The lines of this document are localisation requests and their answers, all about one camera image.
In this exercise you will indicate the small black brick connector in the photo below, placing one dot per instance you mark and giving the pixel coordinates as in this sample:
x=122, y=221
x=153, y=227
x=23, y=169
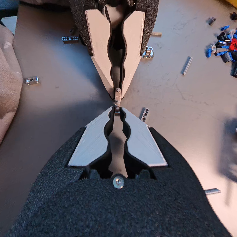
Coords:
x=233, y=16

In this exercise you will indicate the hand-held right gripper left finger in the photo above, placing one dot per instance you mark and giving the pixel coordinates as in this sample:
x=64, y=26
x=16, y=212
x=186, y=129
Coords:
x=90, y=146

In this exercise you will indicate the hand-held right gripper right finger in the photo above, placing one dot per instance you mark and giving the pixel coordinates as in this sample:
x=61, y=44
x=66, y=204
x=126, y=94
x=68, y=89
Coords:
x=146, y=146

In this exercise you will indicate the grey desk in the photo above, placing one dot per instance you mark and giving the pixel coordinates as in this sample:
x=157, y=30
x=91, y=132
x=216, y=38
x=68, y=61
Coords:
x=55, y=111

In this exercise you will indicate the pile of blue brick pieces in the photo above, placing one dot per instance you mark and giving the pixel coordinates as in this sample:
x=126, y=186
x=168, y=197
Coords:
x=226, y=55

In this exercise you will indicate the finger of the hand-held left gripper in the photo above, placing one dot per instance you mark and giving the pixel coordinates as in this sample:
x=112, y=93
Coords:
x=135, y=37
x=98, y=37

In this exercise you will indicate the thin grey axle rod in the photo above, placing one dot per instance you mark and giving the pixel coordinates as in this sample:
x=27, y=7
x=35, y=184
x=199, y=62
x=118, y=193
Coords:
x=187, y=65
x=213, y=191

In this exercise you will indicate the grey double-loop brick connector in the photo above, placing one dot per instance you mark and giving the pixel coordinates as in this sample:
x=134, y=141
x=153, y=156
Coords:
x=148, y=52

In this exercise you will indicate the small grey cylinder piece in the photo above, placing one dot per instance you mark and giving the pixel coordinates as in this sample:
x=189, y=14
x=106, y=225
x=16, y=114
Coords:
x=212, y=20

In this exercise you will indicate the small silver brick connector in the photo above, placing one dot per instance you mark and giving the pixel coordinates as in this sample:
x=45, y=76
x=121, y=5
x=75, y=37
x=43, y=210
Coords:
x=32, y=80

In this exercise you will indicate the beige brick pin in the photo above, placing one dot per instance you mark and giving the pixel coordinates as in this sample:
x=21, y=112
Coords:
x=156, y=34

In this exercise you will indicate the long grey holed beam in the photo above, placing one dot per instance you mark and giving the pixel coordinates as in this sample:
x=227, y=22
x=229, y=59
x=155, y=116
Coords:
x=70, y=38

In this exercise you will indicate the grey brick beam assembly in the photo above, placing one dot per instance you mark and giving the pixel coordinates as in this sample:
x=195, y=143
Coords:
x=117, y=97

